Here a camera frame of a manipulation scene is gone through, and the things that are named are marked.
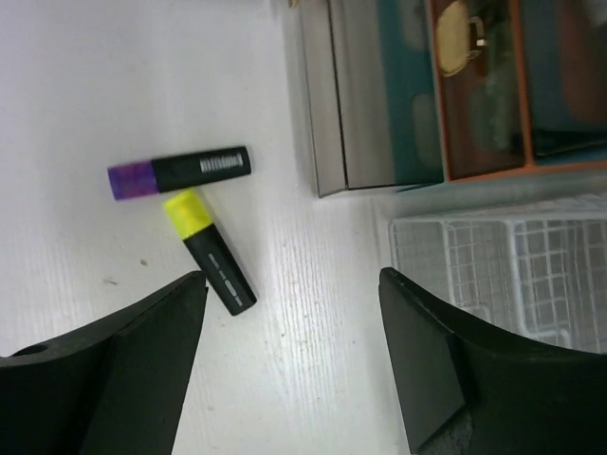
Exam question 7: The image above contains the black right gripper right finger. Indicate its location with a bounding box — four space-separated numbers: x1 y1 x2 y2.
378 267 606 454

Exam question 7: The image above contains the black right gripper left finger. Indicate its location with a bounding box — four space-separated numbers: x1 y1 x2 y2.
1 271 208 454

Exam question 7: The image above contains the black yellow highlighter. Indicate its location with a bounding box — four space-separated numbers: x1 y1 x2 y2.
163 190 257 316

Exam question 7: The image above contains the black purple highlighter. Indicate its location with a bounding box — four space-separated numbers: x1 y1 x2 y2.
107 146 251 201

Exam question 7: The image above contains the teal drawer organizer box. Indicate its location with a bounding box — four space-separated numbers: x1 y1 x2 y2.
291 1 606 197

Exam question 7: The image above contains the white wire file rack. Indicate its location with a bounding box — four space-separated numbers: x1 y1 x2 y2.
388 192 606 354

